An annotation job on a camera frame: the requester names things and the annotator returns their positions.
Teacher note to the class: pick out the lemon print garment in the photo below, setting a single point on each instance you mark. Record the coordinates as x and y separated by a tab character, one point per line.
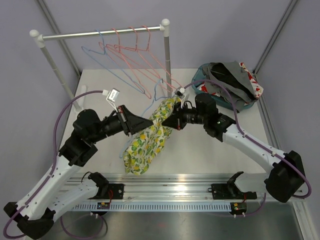
143	147

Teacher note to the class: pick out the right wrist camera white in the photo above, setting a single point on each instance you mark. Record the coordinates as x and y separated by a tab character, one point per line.
182	94

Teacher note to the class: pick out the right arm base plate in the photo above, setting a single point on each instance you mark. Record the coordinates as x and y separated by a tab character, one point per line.
224	191

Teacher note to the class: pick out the teal plastic bin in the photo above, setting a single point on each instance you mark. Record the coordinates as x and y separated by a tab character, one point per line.
200	75

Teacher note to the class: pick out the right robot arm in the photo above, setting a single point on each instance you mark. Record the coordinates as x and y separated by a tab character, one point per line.
284	172

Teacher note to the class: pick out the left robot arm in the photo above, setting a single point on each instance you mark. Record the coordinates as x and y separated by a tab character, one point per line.
37	212

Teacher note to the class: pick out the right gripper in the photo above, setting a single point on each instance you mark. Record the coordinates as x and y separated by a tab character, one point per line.
176	120

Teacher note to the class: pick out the grey garment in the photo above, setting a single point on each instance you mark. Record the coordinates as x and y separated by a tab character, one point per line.
233	78

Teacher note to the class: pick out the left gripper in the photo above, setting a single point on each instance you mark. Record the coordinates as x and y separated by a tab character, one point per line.
131	123

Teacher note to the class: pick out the slotted cable duct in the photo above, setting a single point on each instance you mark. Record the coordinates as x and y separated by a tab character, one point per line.
153	207

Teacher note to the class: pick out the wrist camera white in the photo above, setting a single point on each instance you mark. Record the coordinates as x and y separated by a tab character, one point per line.
111	97
182	94

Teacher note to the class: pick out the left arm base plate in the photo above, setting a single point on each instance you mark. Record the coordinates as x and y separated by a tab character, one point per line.
115	191

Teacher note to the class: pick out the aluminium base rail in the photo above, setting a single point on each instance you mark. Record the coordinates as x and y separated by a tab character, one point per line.
167	187

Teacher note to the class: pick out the metal clothes rack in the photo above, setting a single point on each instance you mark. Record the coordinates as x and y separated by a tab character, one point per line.
40	40

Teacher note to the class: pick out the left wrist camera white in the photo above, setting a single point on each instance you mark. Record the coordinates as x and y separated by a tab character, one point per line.
111	97

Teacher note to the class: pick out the red floral white garment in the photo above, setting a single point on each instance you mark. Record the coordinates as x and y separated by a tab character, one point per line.
252	80

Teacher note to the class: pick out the pink hanger of dotted skirt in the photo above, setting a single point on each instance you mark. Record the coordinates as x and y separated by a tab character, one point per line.
118	50

